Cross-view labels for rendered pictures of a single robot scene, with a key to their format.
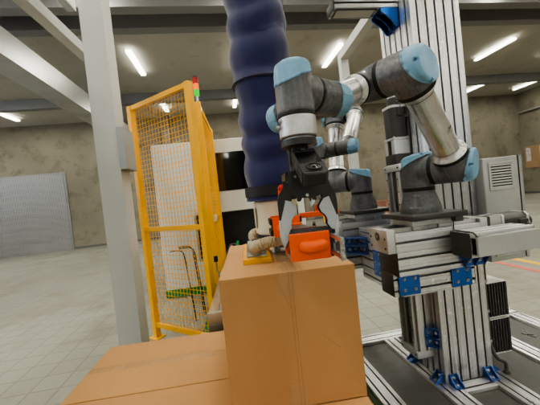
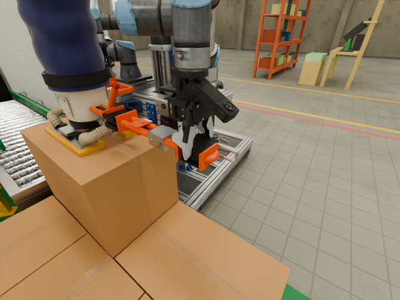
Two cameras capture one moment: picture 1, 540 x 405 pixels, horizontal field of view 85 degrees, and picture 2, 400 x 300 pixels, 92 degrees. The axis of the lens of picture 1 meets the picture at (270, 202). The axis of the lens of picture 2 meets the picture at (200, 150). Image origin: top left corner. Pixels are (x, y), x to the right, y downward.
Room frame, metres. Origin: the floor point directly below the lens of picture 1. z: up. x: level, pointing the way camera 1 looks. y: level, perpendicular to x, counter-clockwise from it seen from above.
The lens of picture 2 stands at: (0.27, 0.25, 1.35)
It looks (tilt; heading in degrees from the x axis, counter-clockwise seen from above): 32 degrees down; 312
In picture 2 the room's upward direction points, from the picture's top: straight up
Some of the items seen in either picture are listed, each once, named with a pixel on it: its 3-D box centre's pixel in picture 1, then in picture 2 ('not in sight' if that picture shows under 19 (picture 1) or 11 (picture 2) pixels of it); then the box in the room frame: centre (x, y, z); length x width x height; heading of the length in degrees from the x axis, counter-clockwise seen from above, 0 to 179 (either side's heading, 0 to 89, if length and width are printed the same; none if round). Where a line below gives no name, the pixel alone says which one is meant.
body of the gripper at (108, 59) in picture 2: not in sight; (102, 56); (1.46, -0.26, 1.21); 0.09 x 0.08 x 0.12; 5
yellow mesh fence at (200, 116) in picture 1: (215, 212); not in sight; (3.26, 0.61, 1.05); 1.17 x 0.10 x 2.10; 5
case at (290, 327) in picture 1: (282, 303); (105, 168); (1.15, 0.00, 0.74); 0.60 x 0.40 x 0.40; 5
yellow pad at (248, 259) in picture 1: (255, 247); (71, 133); (1.16, 0.08, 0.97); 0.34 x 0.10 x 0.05; 5
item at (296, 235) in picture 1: (305, 243); (196, 151); (0.57, -0.06, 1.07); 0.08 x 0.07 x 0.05; 5
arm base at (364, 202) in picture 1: (362, 199); (130, 69); (1.67, -0.52, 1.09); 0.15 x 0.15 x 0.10
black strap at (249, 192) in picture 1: (274, 190); (78, 75); (1.17, -0.02, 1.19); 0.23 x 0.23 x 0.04
